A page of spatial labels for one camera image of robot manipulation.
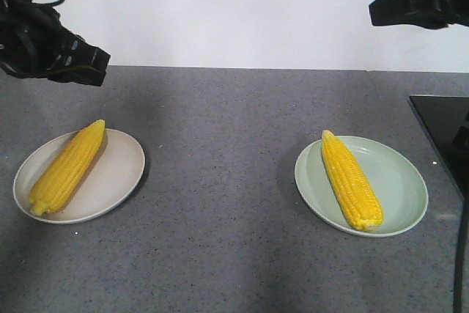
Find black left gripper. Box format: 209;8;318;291
1;6;110;86

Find yellow corn cob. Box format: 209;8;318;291
29;119;106;216
321;130;384;232

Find beige round plate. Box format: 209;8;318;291
12;128;146;224

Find pale green round plate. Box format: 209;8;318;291
294;136;429;237

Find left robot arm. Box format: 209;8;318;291
1;0;110;86

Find black induction cooktop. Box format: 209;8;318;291
409;94;468;220

